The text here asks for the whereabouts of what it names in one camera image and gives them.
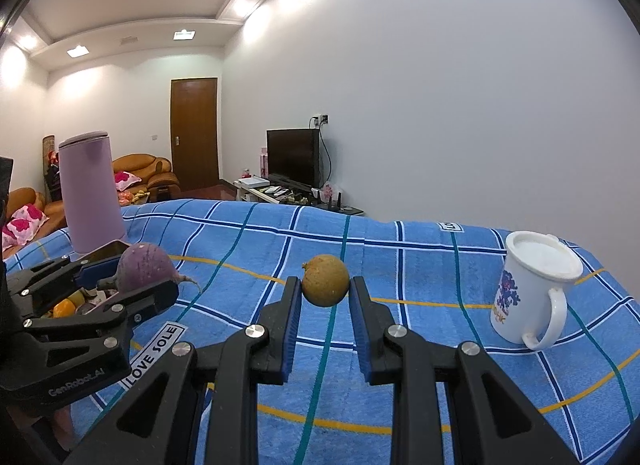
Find white printed mug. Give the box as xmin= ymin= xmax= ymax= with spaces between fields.
xmin=490 ymin=231 xmax=584 ymax=351

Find brown leather sofa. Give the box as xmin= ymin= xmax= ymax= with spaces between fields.
xmin=0 ymin=188 xmax=66 ymax=259
xmin=112 ymin=154 xmax=180 ymax=199

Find black television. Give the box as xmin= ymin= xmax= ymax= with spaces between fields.
xmin=266 ymin=128 xmax=321 ymax=189

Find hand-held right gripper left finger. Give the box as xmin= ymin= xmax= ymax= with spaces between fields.
xmin=62 ymin=275 xmax=303 ymax=465

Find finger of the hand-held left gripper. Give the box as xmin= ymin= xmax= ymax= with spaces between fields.
xmin=96 ymin=279 xmax=180 ymax=337
xmin=5 ymin=250 xmax=126 ymax=307

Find wooden coffee table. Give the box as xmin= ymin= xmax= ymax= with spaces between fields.
xmin=117 ymin=188 xmax=151 ymax=206

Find rectangular metal tin box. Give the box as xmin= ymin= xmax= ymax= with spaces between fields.
xmin=37 ymin=240 xmax=134 ymax=322

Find brown wooden door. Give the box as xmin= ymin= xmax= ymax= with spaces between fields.
xmin=170 ymin=77 xmax=220 ymax=191

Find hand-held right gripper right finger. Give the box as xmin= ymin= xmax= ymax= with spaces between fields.
xmin=349 ymin=275 xmax=581 ymax=465

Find white television stand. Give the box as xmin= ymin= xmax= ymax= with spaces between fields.
xmin=234 ymin=178 xmax=365 ymax=219

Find purple round radish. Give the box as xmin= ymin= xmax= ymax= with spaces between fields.
xmin=116 ymin=242 xmax=201 ymax=296

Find black power cable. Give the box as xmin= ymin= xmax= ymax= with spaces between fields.
xmin=320 ymin=126 xmax=334 ymax=186

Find person's left hand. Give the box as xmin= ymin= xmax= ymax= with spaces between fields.
xmin=9 ymin=401 xmax=72 ymax=452

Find blue checked blanket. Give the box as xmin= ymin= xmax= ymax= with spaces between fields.
xmin=4 ymin=198 xmax=640 ymax=465

